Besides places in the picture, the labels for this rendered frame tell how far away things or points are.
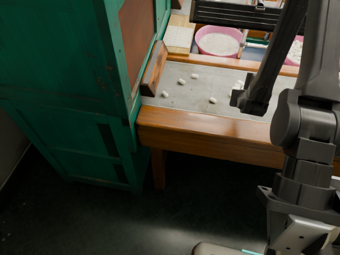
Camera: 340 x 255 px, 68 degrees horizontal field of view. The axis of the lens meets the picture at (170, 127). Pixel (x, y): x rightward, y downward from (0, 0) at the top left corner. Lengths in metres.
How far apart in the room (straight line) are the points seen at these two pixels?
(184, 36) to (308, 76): 1.00
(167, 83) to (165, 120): 0.23
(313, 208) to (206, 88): 0.84
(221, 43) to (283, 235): 1.16
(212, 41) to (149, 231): 1.15
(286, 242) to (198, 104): 0.76
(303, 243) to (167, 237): 1.22
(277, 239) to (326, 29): 0.35
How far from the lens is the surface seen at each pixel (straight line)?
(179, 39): 1.38
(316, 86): 0.47
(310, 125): 0.44
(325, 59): 0.49
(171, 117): 1.03
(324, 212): 0.44
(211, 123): 1.02
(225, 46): 1.43
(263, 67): 0.75
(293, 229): 0.42
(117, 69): 0.76
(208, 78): 1.23
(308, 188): 0.43
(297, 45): 1.56
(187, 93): 1.15
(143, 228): 1.63
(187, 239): 1.61
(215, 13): 1.00
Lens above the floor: 1.58
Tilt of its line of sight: 55 degrees down
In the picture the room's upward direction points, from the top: 1 degrees clockwise
